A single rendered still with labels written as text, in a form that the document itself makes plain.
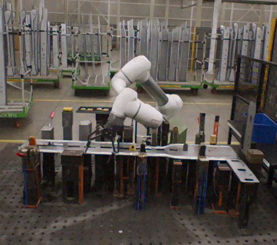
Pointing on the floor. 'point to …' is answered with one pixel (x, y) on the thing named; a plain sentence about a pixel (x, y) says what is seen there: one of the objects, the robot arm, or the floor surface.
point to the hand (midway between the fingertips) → (97, 156)
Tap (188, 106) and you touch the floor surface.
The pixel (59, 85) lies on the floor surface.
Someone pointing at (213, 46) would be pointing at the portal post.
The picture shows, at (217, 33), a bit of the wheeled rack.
